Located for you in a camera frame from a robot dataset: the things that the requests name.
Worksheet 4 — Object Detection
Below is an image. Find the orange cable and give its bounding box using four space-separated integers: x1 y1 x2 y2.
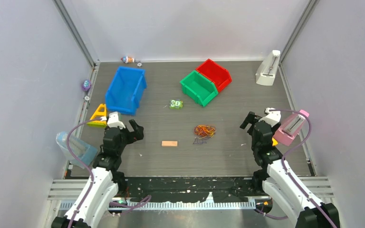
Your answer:
193 124 217 139

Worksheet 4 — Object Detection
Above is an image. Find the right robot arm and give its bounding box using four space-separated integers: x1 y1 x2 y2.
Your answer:
240 108 340 228

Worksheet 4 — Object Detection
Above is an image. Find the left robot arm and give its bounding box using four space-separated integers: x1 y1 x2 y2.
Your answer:
51 112 144 228

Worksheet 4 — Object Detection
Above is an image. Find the blue plastic bin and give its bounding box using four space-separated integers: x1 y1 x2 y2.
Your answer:
105 66 147 115

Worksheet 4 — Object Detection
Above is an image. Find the yellow ladder toy right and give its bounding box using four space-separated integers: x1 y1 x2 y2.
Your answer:
272 138 278 146

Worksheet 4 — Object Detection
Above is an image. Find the small wooden block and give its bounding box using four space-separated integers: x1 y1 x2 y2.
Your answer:
161 141 178 147

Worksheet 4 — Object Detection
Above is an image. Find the pink metronome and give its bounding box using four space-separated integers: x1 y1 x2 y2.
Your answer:
274 110 309 146

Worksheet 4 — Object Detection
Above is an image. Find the purple round toy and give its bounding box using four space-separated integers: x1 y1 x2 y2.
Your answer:
81 79 92 92

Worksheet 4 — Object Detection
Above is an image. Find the white metronome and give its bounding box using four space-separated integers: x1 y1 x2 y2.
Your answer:
256 50 281 86

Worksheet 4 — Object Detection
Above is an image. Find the clear plastic container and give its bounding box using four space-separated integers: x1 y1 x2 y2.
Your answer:
56 131 97 169

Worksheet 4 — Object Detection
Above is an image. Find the green monster toy block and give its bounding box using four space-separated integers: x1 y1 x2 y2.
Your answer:
169 99 183 109

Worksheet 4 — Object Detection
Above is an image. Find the red plastic bin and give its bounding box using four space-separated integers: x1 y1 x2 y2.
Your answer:
196 59 232 93

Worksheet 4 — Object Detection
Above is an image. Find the small colourful figurine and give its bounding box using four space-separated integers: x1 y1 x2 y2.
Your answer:
120 56 135 64

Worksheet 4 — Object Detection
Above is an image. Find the green plastic bin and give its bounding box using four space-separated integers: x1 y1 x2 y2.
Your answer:
180 70 219 107

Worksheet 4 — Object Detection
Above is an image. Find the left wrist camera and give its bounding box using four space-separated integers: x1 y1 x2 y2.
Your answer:
106 112 126 129

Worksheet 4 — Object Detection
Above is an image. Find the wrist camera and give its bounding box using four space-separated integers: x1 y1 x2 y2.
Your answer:
259 107 281 127
106 112 126 129

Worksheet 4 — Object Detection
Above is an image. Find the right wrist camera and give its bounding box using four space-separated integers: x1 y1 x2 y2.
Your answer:
259 107 281 127

